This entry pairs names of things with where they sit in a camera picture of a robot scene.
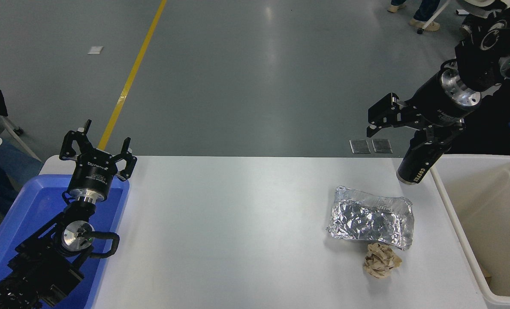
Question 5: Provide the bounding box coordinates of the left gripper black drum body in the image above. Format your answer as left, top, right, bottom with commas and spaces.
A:
68, 149, 119, 197

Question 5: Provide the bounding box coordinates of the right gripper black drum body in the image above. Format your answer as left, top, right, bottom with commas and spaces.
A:
409, 75, 472, 127

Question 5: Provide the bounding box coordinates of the black paper coffee cup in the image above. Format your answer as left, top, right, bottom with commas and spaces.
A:
397, 129, 448, 185

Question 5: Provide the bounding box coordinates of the silver foil tray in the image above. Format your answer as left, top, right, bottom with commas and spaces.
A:
326, 185, 415, 251

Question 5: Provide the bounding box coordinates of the grey chair leg with caster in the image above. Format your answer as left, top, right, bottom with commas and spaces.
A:
0, 115, 42, 163

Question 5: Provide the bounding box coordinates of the blue plastic tray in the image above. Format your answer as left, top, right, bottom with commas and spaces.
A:
0, 174, 130, 309

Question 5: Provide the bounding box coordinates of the large pale plastic bin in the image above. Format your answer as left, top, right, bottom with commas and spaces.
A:
429, 154, 510, 307

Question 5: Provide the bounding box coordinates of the white wheeled chair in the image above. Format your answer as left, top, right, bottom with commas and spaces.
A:
417, 0, 510, 35

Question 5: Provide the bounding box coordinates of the person in tan shoes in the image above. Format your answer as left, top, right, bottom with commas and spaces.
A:
387, 0, 441, 32

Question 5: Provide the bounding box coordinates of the crumpled tan paper ball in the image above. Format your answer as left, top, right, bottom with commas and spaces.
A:
363, 242, 402, 279

